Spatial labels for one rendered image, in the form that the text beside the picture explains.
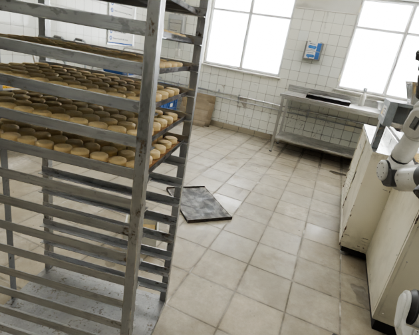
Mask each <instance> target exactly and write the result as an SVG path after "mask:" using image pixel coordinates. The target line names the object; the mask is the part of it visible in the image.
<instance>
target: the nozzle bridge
mask: <svg viewBox="0 0 419 335"><path fill-rule="evenodd" d="M413 107H414V105H413V104H409V103H407V102H405V101H401V100H395V99H391V98H385V99H384V103H383V105H382V108H381V111H380V114H379V116H378V120H379V121H378V125H377V127H376V130H375V133H374V136H373V138H372V141H371V144H370V145H371V148H374V149H378V147H379V144H380V141H381V139H382V135H383V133H384V130H385V127H386V126H387V127H393V128H400V129H401V127H402V126H403V124H404V123H405V121H406V119H407V117H408V115H409V114H410V112H411V111H412V110H413Z"/></svg>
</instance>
